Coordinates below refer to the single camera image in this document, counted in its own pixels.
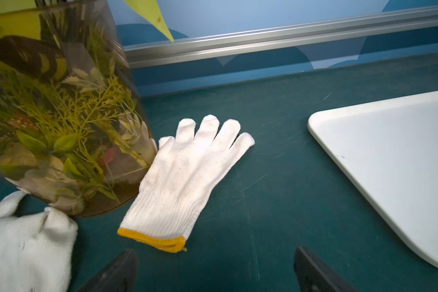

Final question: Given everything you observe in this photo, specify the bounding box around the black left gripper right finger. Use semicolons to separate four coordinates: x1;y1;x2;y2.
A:
293;246;356;292

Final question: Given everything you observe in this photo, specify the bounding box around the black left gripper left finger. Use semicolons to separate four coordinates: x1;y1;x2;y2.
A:
78;249;139;292

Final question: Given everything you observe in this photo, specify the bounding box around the white glove left of vase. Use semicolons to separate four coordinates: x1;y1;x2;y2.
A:
0;191;78;292

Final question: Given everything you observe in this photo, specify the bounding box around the white glove of vase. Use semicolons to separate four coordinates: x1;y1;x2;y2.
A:
117;115;255;253
0;191;78;292

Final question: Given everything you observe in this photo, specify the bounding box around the white glove right of vase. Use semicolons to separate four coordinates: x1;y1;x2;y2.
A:
117;115;255;253

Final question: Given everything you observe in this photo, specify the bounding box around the white rectangular tray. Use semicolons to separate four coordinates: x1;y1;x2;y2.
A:
308;91;438;268

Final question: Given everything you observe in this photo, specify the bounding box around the glass vase with plants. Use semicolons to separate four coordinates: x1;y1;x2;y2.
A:
0;1;158;217

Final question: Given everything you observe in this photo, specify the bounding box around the aluminium back rail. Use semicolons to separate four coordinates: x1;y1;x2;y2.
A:
124;6;438;69

